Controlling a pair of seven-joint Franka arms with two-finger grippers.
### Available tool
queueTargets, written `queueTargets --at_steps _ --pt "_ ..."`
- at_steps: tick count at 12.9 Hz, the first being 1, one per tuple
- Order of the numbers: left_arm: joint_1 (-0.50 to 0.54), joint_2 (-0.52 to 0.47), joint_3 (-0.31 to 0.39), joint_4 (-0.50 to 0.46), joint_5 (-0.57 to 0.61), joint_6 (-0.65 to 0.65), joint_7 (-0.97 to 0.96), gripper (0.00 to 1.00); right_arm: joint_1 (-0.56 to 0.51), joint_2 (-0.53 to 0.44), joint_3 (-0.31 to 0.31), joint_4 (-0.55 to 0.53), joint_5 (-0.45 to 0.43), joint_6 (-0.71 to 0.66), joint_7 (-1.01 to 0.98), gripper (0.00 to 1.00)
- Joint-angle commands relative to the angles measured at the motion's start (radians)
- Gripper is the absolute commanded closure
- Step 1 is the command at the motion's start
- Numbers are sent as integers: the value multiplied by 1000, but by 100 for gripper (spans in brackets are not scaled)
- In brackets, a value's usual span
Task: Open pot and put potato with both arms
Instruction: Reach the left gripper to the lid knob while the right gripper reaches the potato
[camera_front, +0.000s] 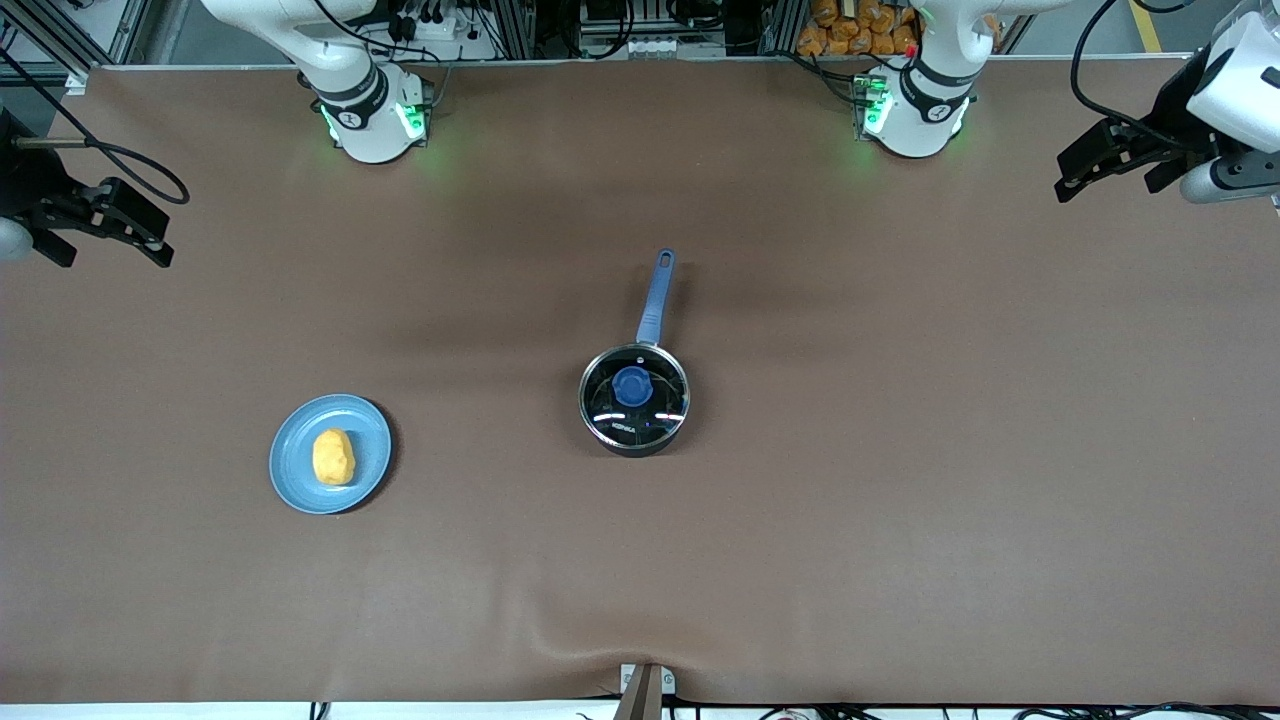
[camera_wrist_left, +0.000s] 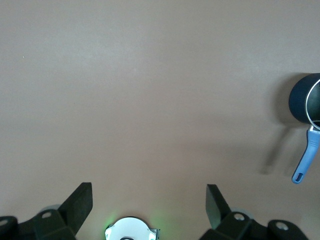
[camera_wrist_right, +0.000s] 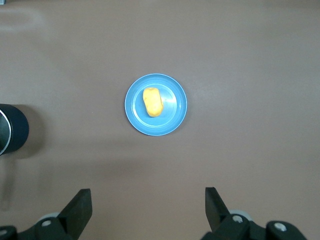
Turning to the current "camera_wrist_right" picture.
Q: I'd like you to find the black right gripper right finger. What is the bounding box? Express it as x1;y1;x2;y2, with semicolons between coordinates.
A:
203;186;270;240

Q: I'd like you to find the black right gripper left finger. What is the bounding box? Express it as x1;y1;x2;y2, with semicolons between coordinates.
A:
27;188;93;240

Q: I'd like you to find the yellow potato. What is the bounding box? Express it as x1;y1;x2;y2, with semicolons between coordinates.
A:
142;86;165;118

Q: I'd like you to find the blue round plate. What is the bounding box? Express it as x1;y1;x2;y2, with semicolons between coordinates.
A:
124;72;188;137

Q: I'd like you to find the black pot with blue handle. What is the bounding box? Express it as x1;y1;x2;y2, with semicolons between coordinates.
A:
0;103;30;158

